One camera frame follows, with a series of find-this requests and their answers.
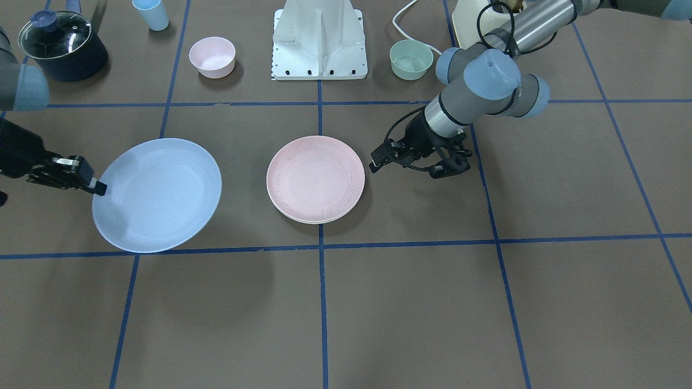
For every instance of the green bowl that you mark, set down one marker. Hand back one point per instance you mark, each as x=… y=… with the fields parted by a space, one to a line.
x=410 y=59

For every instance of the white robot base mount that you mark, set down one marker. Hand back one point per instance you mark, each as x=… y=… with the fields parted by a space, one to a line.
x=318 y=41

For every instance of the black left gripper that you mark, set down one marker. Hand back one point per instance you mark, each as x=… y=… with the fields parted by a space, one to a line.
x=419 y=134

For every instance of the light blue cup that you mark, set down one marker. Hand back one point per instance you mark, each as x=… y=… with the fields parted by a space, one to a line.
x=153 y=13

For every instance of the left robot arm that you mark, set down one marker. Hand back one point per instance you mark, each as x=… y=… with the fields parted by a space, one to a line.
x=485 y=79

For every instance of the blue plate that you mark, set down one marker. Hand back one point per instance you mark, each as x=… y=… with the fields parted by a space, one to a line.
x=159 y=195

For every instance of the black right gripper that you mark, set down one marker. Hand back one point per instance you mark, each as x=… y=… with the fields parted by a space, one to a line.
x=19 y=153

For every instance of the cream plate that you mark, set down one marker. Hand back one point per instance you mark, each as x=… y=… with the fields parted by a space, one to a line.
x=314 y=219

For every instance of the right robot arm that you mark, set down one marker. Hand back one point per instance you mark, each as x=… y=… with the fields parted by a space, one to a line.
x=24 y=87

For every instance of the pink plate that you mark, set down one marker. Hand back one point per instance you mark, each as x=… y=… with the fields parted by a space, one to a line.
x=315 y=175

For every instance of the white toaster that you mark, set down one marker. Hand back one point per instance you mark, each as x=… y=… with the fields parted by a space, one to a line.
x=470 y=18

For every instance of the pink bowl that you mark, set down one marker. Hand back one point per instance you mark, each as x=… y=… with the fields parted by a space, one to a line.
x=213 y=57

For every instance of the dark blue pot with lid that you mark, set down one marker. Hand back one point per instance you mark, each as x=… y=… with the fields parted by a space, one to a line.
x=64 y=43

